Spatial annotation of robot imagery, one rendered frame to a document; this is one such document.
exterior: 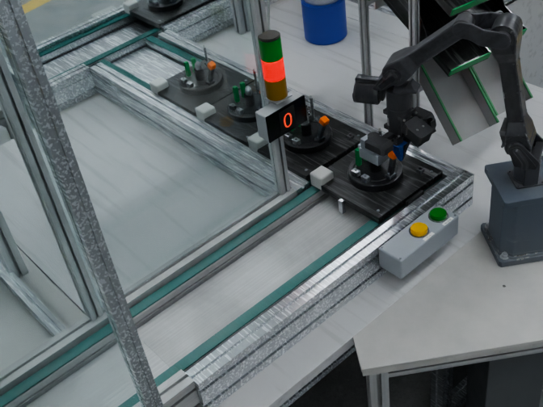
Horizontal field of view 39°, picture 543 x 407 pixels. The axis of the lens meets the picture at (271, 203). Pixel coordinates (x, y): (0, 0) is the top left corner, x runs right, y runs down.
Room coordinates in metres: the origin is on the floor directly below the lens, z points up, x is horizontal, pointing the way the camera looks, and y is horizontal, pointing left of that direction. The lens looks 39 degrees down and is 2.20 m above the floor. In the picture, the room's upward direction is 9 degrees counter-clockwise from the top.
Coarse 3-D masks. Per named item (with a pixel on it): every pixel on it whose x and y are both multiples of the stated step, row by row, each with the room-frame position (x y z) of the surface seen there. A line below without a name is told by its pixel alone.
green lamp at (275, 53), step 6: (264, 42) 1.51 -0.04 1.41; (270, 42) 1.51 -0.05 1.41; (276, 42) 1.51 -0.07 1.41; (264, 48) 1.51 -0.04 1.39; (270, 48) 1.51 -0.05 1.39; (276, 48) 1.51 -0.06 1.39; (264, 54) 1.51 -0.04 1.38; (270, 54) 1.51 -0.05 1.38; (276, 54) 1.51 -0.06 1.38; (282, 54) 1.53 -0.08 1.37; (264, 60) 1.52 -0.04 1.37; (270, 60) 1.51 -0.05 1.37; (276, 60) 1.51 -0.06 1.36
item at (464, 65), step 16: (384, 0) 1.84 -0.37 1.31; (400, 0) 1.78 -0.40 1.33; (432, 0) 1.84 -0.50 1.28; (400, 16) 1.78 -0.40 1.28; (432, 16) 1.79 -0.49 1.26; (448, 16) 1.79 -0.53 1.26; (432, 32) 1.74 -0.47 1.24; (448, 48) 1.69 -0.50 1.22; (464, 48) 1.69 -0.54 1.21; (480, 48) 1.69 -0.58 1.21; (448, 64) 1.65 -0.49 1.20; (464, 64) 1.62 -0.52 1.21
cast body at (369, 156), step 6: (372, 132) 1.56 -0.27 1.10; (366, 138) 1.55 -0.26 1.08; (360, 144) 1.56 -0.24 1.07; (360, 150) 1.56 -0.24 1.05; (366, 150) 1.54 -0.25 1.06; (360, 156) 1.56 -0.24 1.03; (366, 156) 1.54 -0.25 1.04; (372, 156) 1.53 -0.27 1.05; (378, 156) 1.51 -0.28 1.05; (384, 156) 1.52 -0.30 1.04; (372, 162) 1.53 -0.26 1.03; (378, 162) 1.51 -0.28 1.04
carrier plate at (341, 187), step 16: (352, 160) 1.63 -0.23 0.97; (416, 160) 1.58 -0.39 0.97; (336, 176) 1.57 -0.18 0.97; (416, 176) 1.52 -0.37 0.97; (432, 176) 1.51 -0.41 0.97; (336, 192) 1.50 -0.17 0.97; (352, 192) 1.49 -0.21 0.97; (368, 192) 1.48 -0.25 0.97; (384, 192) 1.47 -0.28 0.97; (400, 192) 1.46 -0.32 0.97; (416, 192) 1.46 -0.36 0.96; (352, 208) 1.45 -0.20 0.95; (368, 208) 1.42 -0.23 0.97; (384, 208) 1.41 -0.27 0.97
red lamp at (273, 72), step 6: (282, 60) 1.52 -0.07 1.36; (264, 66) 1.52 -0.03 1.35; (270, 66) 1.51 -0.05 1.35; (276, 66) 1.51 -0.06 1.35; (282, 66) 1.52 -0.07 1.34; (264, 72) 1.52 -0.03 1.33; (270, 72) 1.51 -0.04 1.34; (276, 72) 1.51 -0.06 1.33; (282, 72) 1.52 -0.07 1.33; (264, 78) 1.52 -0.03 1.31; (270, 78) 1.51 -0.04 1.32; (276, 78) 1.51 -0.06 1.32; (282, 78) 1.51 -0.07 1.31
